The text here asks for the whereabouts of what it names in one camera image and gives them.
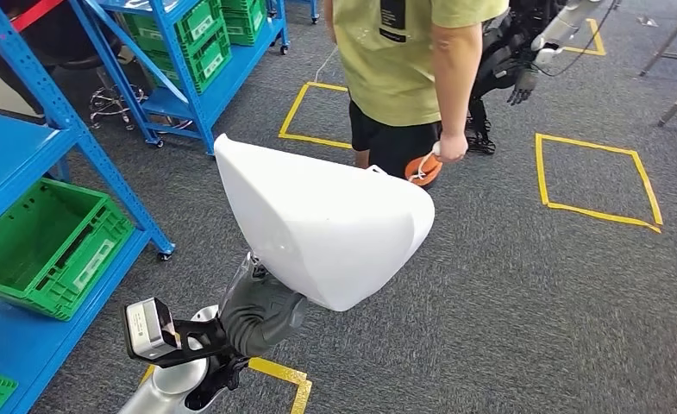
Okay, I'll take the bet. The black humanoid robot's grey hand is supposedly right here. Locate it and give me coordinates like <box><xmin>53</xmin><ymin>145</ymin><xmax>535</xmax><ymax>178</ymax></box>
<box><xmin>506</xmin><ymin>67</ymin><xmax>539</xmax><ymax>107</ymax></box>

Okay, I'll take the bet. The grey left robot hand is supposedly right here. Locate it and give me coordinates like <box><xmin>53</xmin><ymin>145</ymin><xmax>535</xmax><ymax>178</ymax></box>
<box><xmin>219</xmin><ymin>254</ymin><xmax>309</xmax><ymax>358</ymax></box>

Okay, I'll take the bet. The white plastic shell part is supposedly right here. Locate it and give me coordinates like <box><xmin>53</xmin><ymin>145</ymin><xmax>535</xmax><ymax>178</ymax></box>
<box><xmin>213</xmin><ymin>133</ymin><xmax>436</xmax><ymax>313</ymax></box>

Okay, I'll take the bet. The orange handheld controller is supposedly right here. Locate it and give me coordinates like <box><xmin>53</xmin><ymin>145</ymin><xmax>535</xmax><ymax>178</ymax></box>
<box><xmin>404</xmin><ymin>142</ymin><xmax>444</xmax><ymax>189</ymax></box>

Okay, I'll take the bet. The blue metal shelf rack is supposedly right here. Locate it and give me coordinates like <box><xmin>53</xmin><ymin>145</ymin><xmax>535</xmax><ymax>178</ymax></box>
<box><xmin>0</xmin><ymin>0</ymin><xmax>176</xmax><ymax>414</ymax></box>
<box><xmin>69</xmin><ymin>0</ymin><xmax>291</xmax><ymax>156</ymax></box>

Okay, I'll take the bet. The black humanoid robot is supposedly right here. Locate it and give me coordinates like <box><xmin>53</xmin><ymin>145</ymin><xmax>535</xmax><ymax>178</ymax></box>
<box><xmin>466</xmin><ymin>0</ymin><xmax>608</xmax><ymax>155</ymax></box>

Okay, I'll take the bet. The yellow floor tape square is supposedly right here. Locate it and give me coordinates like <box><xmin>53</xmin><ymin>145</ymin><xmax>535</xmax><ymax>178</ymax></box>
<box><xmin>535</xmin><ymin>133</ymin><xmax>664</xmax><ymax>235</ymax></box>
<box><xmin>561</xmin><ymin>18</ymin><xmax>606</xmax><ymax>57</ymax></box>
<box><xmin>278</xmin><ymin>81</ymin><xmax>354</xmax><ymax>151</ymax></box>
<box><xmin>139</xmin><ymin>356</ymin><xmax>313</xmax><ymax>414</ymax></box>

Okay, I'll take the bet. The black tripod stand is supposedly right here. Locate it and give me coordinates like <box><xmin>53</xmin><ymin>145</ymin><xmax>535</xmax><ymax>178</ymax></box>
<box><xmin>637</xmin><ymin>0</ymin><xmax>677</xmax><ymax>128</ymax></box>

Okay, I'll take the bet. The open green plastic crate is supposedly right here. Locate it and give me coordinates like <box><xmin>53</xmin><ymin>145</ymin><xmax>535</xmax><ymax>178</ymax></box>
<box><xmin>0</xmin><ymin>178</ymin><xmax>136</xmax><ymax>323</ymax></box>

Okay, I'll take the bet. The black office chair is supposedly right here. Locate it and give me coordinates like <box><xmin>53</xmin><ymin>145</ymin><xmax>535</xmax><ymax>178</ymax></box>
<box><xmin>58</xmin><ymin>51</ymin><xmax>147</xmax><ymax>131</ymax></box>

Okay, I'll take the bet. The red barrier belt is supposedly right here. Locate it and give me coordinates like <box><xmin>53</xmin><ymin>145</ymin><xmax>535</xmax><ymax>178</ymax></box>
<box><xmin>0</xmin><ymin>0</ymin><xmax>65</xmax><ymax>65</ymax></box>

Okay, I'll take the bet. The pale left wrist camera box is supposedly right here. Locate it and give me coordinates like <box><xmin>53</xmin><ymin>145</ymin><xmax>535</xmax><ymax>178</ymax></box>
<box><xmin>122</xmin><ymin>297</ymin><xmax>179</xmax><ymax>362</ymax></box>

